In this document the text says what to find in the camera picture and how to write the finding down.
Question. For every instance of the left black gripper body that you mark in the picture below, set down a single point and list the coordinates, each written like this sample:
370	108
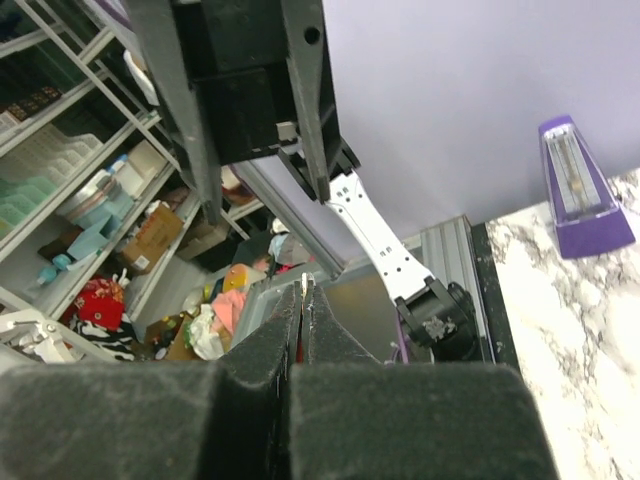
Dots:
235	57

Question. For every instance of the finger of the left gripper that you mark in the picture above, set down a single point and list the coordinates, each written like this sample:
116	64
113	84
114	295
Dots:
310	74
154	25

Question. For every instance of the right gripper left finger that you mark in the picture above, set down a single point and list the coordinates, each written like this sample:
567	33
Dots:
223	419

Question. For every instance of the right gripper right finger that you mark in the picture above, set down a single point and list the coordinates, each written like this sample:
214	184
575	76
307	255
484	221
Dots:
351	417

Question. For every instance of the silver key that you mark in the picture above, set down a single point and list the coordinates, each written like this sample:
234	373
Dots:
307	284

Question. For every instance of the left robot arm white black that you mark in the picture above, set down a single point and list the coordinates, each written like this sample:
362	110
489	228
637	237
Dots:
436	320

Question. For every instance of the cardboard box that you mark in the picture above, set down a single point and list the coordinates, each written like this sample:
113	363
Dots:
144	248

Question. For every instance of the purple metronome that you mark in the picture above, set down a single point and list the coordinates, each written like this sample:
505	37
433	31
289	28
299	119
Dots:
588	219

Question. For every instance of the black mounting rail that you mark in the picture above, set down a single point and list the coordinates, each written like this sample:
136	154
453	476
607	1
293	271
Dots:
497	320

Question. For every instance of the aluminium frame rail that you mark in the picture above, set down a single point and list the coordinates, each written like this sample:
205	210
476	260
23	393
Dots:
448	252

